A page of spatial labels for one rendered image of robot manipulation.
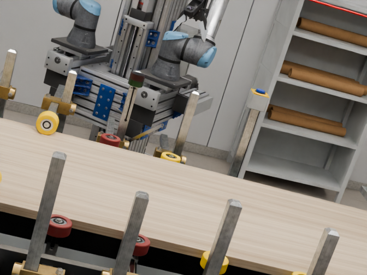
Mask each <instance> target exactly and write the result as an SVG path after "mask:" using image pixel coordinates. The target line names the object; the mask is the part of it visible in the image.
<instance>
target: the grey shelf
mask: <svg viewBox="0 0 367 275"><path fill-rule="evenodd" d="M316 1H319V2H323V3H327V4H330V5H333V6H336V7H339V8H343V9H346V10H350V11H353V12H356V13H360V14H363V15H366V16H367V7H365V6H363V5H359V4H355V3H352V2H349V1H345V0H316ZM299 17H303V18H306V19H309V20H312V21H316V22H320V23H323V24H326V25H330V26H333V27H337V28H341V29H344V30H347V31H350V32H354V33H358V34H361V35H365V36H367V18H366V17H362V16H359V15H356V14H352V13H349V12H346V11H343V10H339V9H335V8H332V7H329V6H326V5H323V4H319V3H316V2H312V1H308V0H280V1H279V4H278V7H277V10H276V13H275V16H274V19H273V22H272V25H271V28H270V31H269V34H268V37H267V40H266V43H265V46H264V49H263V52H262V55H261V58H260V61H259V64H258V67H257V70H256V73H255V76H254V79H253V82H252V85H251V88H250V90H251V89H252V88H253V89H258V88H259V89H262V90H264V91H265V92H267V94H268V96H269V100H268V103H267V106H266V108H265V111H264V112H260V113H259V116H258V119H257V122H256V125H255V127H254V130H253V133H252V136H251V140H250V143H249V145H248V148H247V151H246V154H245V157H244V160H243V163H242V166H241V169H240V171H239V174H238V178H240V179H243V178H244V174H245V171H251V172H255V173H259V174H263V175H268V176H272V177H277V178H281V179H285V180H289V181H294V182H299V183H303V184H308V185H311V186H315V187H320V188H325V189H329V190H334V191H337V193H336V196H335V198H334V202H335V203H337V204H339V203H340V201H341V198H342V196H343V193H344V191H345V188H346V186H347V183H348V180H349V179H350V176H351V173H352V171H353V168H354V165H355V163H356V161H357V158H358V156H359V153H360V150H361V148H362V145H363V143H364V140H365V138H366V135H367V95H363V96H361V97H359V96H356V95H352V94H348V93H344V92H340V91H336V90H334V89H330V88H326V87H322V86H319V85H314V84H312V83H308V82H304V81H300V80H296V79H293V78H290V77H288V75H287V74H283V73H280V70H281V67H282V64H283V61H284V60H286V61H290V62H293V63H297V64H301V65H305V66H307V67H312V68H315V69H319V70H322V71H327V72H329V73H333V74H337V75H341V76H344V77H348V78H351V79H355V81H358V82H359V84H361V85H365V86H367V47H363V46H359V45H356V44H352V43H348V42H346V41H342V40H338V39H335V38H331V37H328V36H325V35H321V34H318V33H314V32H310V31H307V30H304V29H300V28H297V26H296V24H297V21H298V18H299ZM249 93H250V91H249ZM248 96H249V94H248ZM247 99H248V97H247ZM246 102H247V100H246ZM269 104H272V105H276V106H280V107H284V108H287V109H291V110H294V111H299V112H302V113H306V114H309V115H313V116H317V117H321V118H325V119H329V120H332V121H336V122H340V123H342V127H343V128H346V134H345V136H344V137H341V136H337V135H333V134H328V133H324V132H321V131H316V130H312V129H307V128H303V127H299V126H296V125H291V124H287V123H283V122H279V121H274V120H271V119H268V112H266V111H267V108H268V105H269ZM345 108H346V109H345ZM248 111H249V108H248V106H247V104H246V103H245V106H244V109H243V112H242V115H241V118H240V121H239V124H238V127H237V130H236V133H235V136H234V139H233V142H232V145H231V148H230V151H229V154H228V157H227V162H229V163H231V162H232V159H233V156H234V153H235V150H236V147H237V144H238V142H239V139H240V135H241V132H242V129H243V127H244V124H245V121H246V117H247V114H248Z"/></svg>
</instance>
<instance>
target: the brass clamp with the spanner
mask: <svg viewBox="0 0 367 275"><path fill-rule="evenodd" d="M99 133H100V132H98V135H97V139H96V142H99V141H100V137H101V135H100V134H99ZM128 146H129V141H127V140H125V139H124V140H123V141H120V144H119V148H122V149H125V150H128Z"/></svg>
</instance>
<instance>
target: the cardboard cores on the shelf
mask: <svg viewBox="0 0 367 275"><path fill-rule="evenodd" d="M296 26H297V28H300V29H304V30H307V31H310V32H314V33H318V34H321V35H325V36H328V37H331V38H335V39H338V40H342V41H346V42H348V43H352V44H356V45H359V46H363V47H367V36H365V35H361V34H358V33H354V32H350V31H347V30H344V29H341V28H337V27H333V26H330V25H326V24H323V23H320V22H316V21H312V20H309V19H306V18H303V17H299V18H298V21H297V24H296ZM280 73H283V74H287V75H288V77H290V78H293V79H296V80H300V81H304V82H308V83H312V84H314V85H319V86H322V87H326V88H330V89H334V90H336V91H340V92H344V93H348V94H352V95H356V96H359V97H361V96H363V95H367V86H365V85H361V84H359V82H358V81H355V79H351V78H348V77H344V76H341V75H337V74H333V73H329V72H327V71H322V70H319V69H315V68H312V67H307V66H305V65H301V64H297V63H293V62H290V61H286V60H284V61H283V64H282V67H281V70H280ZM266 112H268V119H271V120H274V121H279V122H283V123H287V124H291V125H296V126H299V127H303V128H307V129H312V130H316V131H321V132H324V133H328V134H333V135H337V136H341V137H344V136H345V134H346V128H343V127H342V123H340V122H336V121H332V120H329V119H325V118H321V117H317V116H313V115H309V114H306V113H302V112H299V111H294V110H291V109H287V108H284V107H280V106H276V105H272V104H269V105H268V108H267V111H266Z"/></svg>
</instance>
